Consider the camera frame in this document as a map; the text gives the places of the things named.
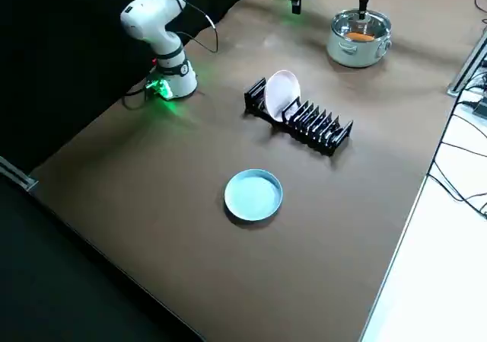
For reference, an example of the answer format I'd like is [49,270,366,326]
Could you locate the glass pot lid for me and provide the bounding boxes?
[330,9,392,45]

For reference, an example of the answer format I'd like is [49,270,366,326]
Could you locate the steel cooking pot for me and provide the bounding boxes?
[326,9,393,69]

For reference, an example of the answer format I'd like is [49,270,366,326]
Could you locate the white plate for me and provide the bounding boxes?
[264,69,301,123]

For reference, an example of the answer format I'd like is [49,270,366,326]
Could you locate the light blue plate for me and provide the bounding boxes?
[224,168,284,225]

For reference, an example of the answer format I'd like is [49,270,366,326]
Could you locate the black dish rack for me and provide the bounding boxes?
[243,77,354,157]

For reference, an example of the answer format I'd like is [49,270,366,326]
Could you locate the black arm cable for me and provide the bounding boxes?
[167,0,221,54]

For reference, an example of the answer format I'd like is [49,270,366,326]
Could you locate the aluminium frame rail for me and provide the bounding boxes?
[447,25,487,97]
[0,155,39,191]

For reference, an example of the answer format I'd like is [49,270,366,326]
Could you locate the black base cables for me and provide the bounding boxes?
[122,82,154,110]

